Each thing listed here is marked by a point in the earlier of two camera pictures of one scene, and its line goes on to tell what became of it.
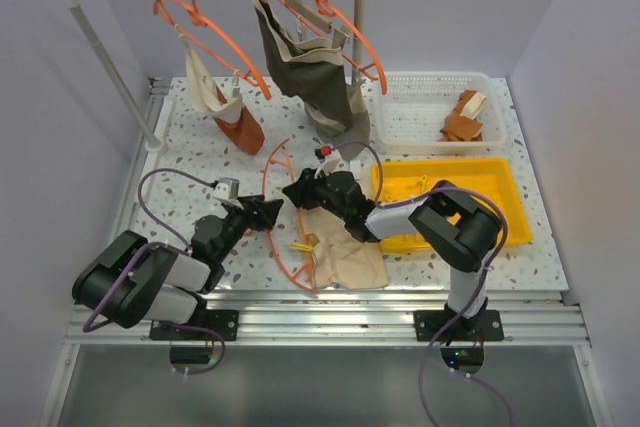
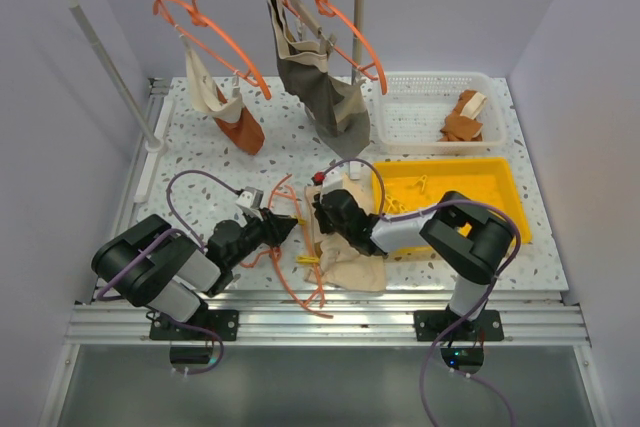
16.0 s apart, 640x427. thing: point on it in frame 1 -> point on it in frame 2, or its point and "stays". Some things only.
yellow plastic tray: (490, 181) stays
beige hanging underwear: (205, 94) stays
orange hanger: (264, 188) -> (274, 252)
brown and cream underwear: (462, 123) stays
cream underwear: (341, 258) stays
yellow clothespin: (300, 247) -> (307, 259)
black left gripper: (265, 215) -> (275, 227)
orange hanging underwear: (244, 133) stays
